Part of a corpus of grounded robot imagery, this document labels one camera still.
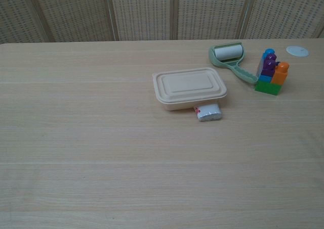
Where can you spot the colourful toy block stack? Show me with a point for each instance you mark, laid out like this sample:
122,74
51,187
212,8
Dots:
267,88

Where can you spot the beige lunch box base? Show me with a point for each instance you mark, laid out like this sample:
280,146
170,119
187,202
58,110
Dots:
174,106

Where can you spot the beige lidded food container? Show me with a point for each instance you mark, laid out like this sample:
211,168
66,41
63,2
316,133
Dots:
187,85

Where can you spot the white tissue pack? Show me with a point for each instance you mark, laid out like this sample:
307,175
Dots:
208,114

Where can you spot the green lint roller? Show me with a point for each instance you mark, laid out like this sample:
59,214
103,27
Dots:
227,53

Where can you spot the woven folding screen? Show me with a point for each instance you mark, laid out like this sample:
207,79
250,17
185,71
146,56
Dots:
141,11

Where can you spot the white round table cap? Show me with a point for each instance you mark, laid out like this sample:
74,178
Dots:
297,50

